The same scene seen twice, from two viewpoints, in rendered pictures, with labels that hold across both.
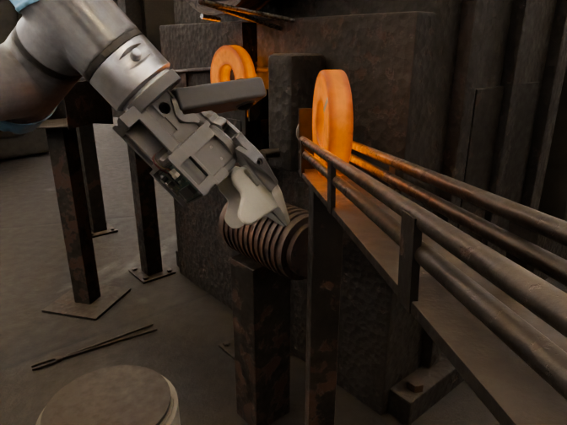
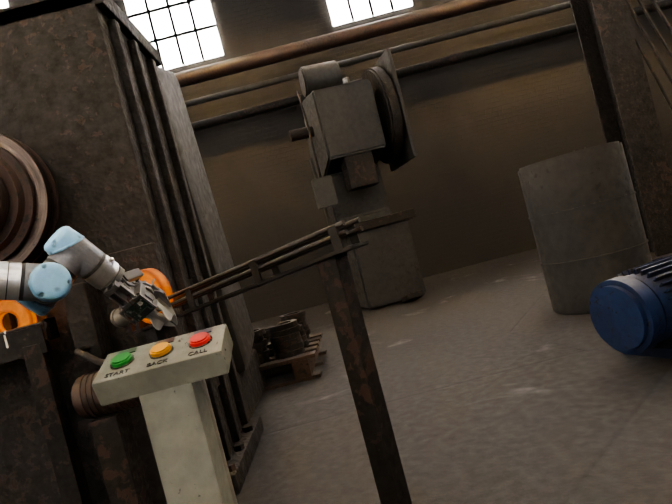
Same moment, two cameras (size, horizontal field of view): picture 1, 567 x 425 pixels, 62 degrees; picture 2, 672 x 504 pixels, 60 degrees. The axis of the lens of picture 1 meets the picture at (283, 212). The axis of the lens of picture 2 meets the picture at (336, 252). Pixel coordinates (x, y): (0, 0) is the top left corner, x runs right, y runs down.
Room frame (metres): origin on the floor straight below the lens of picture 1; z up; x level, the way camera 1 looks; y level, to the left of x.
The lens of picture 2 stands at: (-0.77, 0.84, 0.71)
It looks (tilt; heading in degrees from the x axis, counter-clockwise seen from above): 0 degrees down; 310
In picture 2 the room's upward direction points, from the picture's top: 15 degrees counter-clockwise
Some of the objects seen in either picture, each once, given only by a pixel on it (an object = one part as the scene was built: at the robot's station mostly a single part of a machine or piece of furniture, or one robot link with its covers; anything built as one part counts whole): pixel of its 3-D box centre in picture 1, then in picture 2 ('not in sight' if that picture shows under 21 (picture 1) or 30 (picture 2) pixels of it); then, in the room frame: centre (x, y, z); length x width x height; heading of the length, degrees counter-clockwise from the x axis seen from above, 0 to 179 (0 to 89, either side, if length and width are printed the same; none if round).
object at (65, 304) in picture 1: (66, 198); not in sight; (1.41, 0.68, 0.36); 0.26 x 0.20 x 0.72; 75
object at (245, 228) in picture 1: (272, 321); (134, 456); (0.86, 0.02, 0.27); 0.22 x 0.13 x 0.53; 40
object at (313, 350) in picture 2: not in sight; (226, 352); (2.32, -1.49, 0.22); 1.20 x 0.81 x 0.44; 38
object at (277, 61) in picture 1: (297, 112); (87, 320); (1.03, -0.03, 0.68); 0.11 x 0.08 x 0.24; 130
